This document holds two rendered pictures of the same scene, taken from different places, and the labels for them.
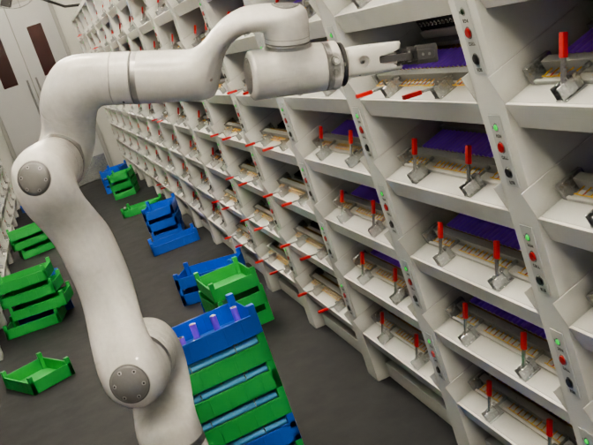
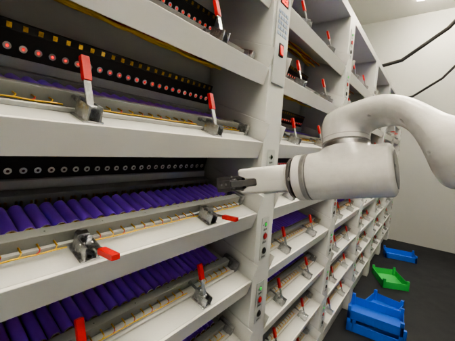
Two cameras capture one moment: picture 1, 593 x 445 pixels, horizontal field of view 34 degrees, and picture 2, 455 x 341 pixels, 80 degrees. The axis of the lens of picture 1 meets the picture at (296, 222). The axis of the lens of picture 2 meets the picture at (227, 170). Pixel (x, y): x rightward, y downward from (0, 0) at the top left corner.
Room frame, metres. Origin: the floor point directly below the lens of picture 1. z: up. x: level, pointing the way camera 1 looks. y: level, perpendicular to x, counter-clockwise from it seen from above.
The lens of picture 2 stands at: (2.13, 0.13, 1.11)
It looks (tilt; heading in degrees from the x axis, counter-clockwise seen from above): 5 degrees down; 228
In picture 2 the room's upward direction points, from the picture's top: 4 degrees clockwise
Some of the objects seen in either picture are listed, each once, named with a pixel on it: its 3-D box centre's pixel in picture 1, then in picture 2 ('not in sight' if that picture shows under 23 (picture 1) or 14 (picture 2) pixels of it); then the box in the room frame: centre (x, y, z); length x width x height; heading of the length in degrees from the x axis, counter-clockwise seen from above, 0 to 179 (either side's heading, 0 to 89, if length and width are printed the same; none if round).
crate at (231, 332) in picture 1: (196, 333); not in sight; (2.52, 0.35, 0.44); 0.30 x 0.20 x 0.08; 108
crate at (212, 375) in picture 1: (206, 359); not in sight; (2.52, 0.35, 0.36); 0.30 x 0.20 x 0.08; 108
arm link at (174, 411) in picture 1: (155, 383); not in sight; (1.76, 0.35, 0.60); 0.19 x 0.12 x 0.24; 174
